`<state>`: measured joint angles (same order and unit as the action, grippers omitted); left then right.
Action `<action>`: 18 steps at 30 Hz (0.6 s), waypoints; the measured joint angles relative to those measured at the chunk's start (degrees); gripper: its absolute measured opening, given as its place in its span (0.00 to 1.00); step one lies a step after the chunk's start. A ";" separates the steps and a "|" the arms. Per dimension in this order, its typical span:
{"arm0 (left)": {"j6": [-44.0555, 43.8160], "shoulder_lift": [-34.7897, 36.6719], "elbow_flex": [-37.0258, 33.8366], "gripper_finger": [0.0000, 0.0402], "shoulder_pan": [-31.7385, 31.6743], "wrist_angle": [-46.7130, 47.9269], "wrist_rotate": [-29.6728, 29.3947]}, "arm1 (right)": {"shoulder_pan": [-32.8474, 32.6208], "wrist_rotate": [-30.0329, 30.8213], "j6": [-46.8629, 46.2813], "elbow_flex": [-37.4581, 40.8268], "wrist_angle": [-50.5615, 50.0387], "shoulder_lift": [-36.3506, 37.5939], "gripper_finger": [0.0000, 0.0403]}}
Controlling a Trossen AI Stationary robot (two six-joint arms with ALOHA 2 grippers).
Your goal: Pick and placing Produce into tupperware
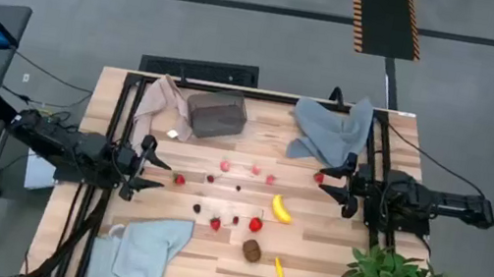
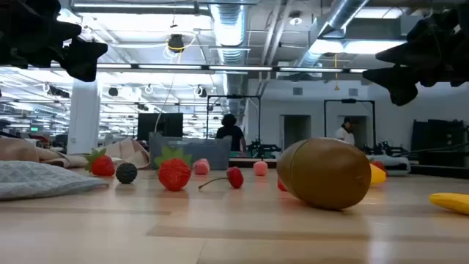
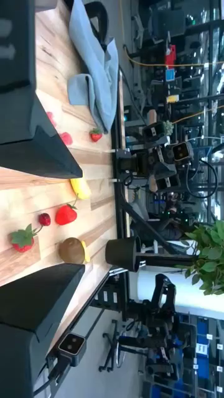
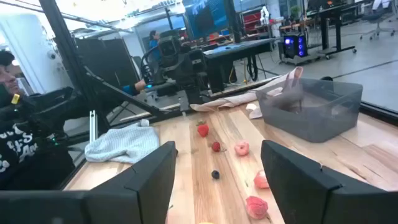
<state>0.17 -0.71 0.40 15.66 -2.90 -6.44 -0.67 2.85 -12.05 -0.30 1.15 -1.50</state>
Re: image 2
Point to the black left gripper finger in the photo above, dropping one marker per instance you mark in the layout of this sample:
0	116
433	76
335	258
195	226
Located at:
44	29
84	58

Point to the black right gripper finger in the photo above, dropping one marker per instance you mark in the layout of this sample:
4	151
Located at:
432	44
401	84

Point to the small red toy fruit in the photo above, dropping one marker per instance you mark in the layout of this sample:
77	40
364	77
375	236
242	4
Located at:
379	164

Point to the large yellow toy banana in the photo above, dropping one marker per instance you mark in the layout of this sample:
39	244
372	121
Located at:
378	176

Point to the brown toy kiwi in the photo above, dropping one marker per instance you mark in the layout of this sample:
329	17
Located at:
324	172

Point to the large toy blackberry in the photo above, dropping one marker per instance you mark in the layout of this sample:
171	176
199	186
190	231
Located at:
126	173

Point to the small yellow toy banana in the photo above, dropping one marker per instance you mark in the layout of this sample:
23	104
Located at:
452	202

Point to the pink toy peach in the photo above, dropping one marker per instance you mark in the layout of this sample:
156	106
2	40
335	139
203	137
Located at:
260	168
201	168

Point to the red toy cherry with stem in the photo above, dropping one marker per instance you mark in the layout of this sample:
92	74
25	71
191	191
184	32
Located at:
235	177

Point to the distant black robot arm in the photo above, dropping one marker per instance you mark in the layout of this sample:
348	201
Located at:
262	149

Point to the grey translucent tupperware container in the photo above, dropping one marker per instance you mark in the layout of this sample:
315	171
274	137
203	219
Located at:
210	154

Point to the white building column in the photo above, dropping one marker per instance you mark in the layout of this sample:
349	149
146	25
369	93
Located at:
84	117

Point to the black cabinet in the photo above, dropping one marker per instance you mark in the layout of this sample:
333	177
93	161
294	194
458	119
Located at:
439	143

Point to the black clothes hanger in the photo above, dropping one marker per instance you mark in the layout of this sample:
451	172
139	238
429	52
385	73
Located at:
439	147

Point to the person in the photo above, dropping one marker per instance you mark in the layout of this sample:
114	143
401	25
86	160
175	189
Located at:
231	133
345	133

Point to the blue-grey cloth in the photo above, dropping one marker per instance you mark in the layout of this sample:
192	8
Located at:
395	165

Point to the black background monitor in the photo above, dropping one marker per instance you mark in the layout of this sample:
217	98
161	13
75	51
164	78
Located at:
146	126

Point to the beige pink cloth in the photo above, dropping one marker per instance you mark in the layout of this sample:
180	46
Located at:
124	154

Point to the pale grey waffle cloth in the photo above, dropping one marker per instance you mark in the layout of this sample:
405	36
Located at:
36	179

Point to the long ceiling light strip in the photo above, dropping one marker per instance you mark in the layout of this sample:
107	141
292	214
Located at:
238	68

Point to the distant wooden table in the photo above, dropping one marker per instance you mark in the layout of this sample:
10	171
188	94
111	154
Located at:
253	163

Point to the black rig frame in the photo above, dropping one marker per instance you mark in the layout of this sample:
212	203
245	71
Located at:
348	100
234	96

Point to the silver smooth air duct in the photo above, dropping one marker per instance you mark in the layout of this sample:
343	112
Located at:
340	14

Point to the black hanging ceiling camera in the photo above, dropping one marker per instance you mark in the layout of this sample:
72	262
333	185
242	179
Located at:
176	43

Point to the silver ribbed air duct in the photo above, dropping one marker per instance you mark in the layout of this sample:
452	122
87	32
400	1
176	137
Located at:
229	29

